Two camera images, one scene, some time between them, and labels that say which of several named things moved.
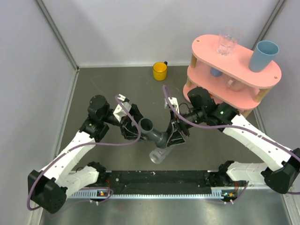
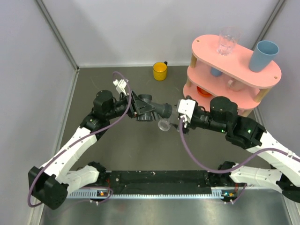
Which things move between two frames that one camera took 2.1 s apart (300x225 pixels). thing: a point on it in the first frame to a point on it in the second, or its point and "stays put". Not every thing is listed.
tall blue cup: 264,53 stays put
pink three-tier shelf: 228,78 stays put
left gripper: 130,132 to 141,106
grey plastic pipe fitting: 146,125 to 164,110
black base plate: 159,182 stays put
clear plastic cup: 157,155 to 164,123
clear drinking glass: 228,37 stays put
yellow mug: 160,70 stays put
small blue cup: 216,72 stays put
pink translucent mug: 235,85 stays put
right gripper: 175,136 to 187,125
